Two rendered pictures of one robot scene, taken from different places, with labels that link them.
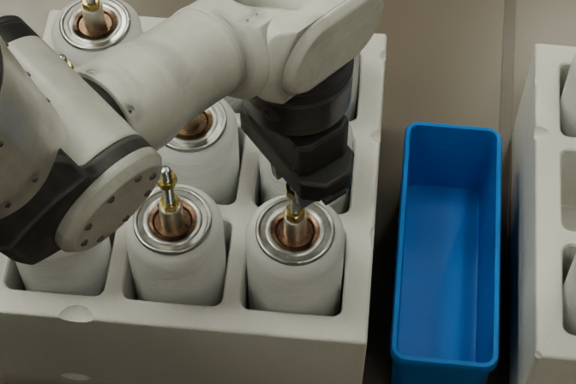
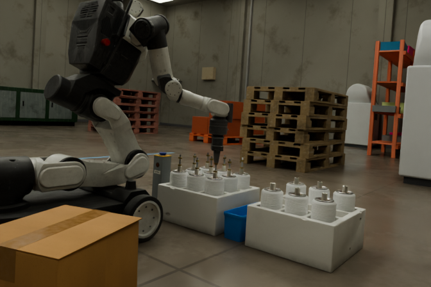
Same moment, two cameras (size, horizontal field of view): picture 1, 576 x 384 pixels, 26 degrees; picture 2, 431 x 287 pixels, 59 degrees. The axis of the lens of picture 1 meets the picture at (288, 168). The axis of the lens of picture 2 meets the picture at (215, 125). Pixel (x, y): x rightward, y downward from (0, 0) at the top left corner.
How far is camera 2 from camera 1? 1.53 m
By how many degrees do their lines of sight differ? 60
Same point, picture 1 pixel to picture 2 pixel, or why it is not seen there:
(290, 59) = (209, 101)
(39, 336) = (165, 195)
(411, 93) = not seen: hidden behind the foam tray
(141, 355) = (179, 203)
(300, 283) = (210, 182)
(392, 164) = not seen: hidden behind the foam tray
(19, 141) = (164, 59)
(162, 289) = (188, 186)
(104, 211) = (171, 85)
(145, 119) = (185, 93)
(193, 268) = (194, 179)
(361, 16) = (223, 106)
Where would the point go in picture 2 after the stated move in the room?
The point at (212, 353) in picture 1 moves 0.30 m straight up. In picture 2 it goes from (191, 202) to (195, 141)
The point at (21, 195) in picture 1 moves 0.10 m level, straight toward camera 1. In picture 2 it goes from (162, 72) to (155, 70)
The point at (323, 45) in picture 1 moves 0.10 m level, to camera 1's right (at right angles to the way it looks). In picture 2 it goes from (215, 104) to (233, 104)
